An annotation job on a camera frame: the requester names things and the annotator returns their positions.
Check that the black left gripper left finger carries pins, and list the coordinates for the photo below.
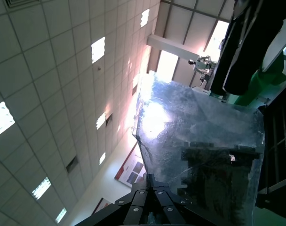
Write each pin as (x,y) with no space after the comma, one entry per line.
(131,207)

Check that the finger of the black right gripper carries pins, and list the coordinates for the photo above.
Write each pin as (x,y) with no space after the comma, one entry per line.
(227,58)
(258,35)

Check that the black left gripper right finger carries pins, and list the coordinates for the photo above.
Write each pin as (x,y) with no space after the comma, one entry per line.
(166,202)

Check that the clear plastic bag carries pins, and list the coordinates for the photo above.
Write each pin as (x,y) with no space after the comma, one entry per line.
(180,106)

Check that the black slotted storage container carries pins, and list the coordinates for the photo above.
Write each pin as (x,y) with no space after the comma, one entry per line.
(267,131)

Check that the white humanoid robot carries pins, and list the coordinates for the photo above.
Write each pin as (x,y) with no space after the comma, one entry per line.
(200,66)

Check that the ceiling light panel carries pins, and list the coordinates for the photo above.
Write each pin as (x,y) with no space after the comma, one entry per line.
(100,121)
(102,158)
(60,215)
(145,18)
(42,188)
(98,49)
(3,120)

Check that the ceiling air vent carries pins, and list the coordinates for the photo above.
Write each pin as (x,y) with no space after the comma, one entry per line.
(71,164)
(16,3)
(108,120)

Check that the wall poster with photo row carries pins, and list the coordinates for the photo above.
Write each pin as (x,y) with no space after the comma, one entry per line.
(103,204)

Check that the wall poster with red pictures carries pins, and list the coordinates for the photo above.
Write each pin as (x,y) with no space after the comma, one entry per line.
(131,174)

